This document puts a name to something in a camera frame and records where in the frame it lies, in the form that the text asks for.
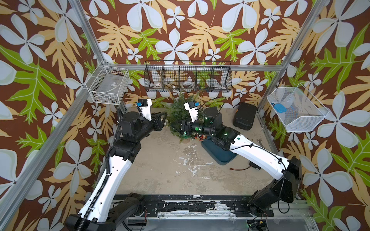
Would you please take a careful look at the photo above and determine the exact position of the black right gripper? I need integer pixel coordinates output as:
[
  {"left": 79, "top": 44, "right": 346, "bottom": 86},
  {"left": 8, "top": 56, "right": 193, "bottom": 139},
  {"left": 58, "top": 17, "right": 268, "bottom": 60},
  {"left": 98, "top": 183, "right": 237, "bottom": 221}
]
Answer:
[{"left": 172, "top": 116, "right": 217, "bottom": 139}]

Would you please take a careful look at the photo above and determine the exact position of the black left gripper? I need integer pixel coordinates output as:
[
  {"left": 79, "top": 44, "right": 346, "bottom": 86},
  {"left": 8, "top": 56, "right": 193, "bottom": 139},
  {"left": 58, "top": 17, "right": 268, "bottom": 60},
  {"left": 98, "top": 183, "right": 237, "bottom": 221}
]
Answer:
[{"left": 133, "top": 111, "right": 165, "bottom": 143}]

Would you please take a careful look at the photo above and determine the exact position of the red gold striped ornament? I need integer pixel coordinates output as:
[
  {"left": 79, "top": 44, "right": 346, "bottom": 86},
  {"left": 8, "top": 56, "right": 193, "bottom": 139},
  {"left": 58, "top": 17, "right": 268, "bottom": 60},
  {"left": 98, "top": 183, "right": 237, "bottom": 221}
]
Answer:
[{"left": 194, "top": 133, "right": 204, "bottom": 141}]

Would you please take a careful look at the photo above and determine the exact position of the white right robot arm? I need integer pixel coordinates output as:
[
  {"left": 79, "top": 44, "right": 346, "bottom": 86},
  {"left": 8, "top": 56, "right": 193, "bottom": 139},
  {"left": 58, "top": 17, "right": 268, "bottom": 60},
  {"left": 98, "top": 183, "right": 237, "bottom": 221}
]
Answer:
[{"left": 179, "top": 102, "right": 302, "bottom": 216}]

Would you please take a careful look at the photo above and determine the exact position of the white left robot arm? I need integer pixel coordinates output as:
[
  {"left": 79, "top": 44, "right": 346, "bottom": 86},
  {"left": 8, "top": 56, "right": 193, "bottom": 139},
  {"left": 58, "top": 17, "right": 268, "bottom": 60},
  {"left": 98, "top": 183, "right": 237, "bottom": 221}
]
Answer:
[{"left": 65, "top": 111, "right": 167, "bottom": 231}]

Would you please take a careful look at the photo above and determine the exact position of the small green christmas tree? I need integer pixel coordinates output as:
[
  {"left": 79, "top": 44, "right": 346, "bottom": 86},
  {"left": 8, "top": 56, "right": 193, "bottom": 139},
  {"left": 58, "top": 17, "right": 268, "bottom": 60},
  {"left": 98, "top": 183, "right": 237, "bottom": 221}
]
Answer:
[{"left": 166, "top": 92, "right": 199, "bottom": 142}]

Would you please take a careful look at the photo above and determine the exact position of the teal plastic tray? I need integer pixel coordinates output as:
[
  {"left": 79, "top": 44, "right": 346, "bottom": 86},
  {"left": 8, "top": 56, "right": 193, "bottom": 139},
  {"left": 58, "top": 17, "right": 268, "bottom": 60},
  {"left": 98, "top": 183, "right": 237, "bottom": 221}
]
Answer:
[{"left": 201, "top": 137, "right": 237, "bottom": 166}]

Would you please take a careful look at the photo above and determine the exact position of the black plastic case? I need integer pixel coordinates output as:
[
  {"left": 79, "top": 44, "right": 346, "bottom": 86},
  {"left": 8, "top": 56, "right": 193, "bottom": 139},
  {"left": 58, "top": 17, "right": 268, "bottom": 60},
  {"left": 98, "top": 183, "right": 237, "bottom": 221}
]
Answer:
[{"left": 233, "top": 103, "right": 257, "bottom": 131}]

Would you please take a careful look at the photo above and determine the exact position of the blue object in basket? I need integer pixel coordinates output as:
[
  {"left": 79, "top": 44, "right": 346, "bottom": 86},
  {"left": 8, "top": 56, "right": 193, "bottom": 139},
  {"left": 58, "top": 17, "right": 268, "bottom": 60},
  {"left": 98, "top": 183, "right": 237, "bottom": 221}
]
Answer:
[{"left": 273, "top": 104, "right": 288, "bottom": 113}]

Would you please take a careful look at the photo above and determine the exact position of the white mesh angled basket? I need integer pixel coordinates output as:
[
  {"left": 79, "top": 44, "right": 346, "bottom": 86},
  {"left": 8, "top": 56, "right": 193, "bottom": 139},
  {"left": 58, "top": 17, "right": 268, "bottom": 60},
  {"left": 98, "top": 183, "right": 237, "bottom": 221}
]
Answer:
[{"left": 267, "top": 84, "right": 330, "bottom": 133}]

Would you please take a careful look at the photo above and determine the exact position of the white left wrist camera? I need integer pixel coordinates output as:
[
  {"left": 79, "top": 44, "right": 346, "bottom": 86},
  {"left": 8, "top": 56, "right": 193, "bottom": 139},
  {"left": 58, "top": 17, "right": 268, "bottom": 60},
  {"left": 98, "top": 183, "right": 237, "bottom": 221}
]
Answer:
[{"left": 136, "top": 99, "right": 152, "bottom": 121}]

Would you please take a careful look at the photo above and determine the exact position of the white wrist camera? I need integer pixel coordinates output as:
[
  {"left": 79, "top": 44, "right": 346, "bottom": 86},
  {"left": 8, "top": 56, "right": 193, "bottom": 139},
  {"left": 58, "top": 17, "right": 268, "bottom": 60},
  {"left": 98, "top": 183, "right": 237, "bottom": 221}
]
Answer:
[
  {"left": 136, "top": 99, "right": 152, "bottom": 121},
  {"left": 184, "top": 101, "right": 199, "bottom": 123}
]

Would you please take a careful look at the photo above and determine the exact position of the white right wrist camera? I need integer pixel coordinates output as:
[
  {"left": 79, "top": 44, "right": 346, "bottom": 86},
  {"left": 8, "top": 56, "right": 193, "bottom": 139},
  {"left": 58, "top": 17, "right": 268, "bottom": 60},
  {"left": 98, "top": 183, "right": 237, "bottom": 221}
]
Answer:
[{"left": 184, "top": 101, "right": 199, "bottom": 123}]

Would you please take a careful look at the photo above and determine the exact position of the black wire wall basket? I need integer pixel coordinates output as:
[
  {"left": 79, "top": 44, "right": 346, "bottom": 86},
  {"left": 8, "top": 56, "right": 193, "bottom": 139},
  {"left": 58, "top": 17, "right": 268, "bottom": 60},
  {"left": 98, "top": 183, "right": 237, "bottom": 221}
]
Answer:
[{"left": 144, "top": 60, "right": 233, "bottom": 92}]

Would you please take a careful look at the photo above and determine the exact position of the white wire square basket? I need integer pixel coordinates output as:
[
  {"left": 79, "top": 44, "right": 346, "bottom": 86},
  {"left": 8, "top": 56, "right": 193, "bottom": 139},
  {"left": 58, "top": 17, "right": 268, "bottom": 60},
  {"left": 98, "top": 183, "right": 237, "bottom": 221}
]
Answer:
[{"left": 86, "top": 62, "right": 130, "bottom": 105}]

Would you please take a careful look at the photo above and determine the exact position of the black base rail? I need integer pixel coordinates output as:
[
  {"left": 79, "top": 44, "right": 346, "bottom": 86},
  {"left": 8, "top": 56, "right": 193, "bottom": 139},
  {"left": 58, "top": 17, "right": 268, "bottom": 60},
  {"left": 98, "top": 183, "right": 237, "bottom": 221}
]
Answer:
[{"left": 107, "top": 193, "right": 274, "bottom": 221}]

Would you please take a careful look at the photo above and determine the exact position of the aluminium corner frame post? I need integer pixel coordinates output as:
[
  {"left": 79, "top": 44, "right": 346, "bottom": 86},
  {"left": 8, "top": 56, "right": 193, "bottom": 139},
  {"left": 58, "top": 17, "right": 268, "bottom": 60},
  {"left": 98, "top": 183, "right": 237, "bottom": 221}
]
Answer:
[{"left": 69, "top": 1, "right": 127, "bottom": 114}]

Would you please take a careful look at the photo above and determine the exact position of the right aluminium frame post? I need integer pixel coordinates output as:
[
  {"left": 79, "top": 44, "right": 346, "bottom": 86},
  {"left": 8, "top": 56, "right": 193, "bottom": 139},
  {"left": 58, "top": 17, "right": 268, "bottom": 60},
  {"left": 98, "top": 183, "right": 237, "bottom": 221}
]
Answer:
[{"left": 257, "top": 0, "right": 328, "bottom": 111}]

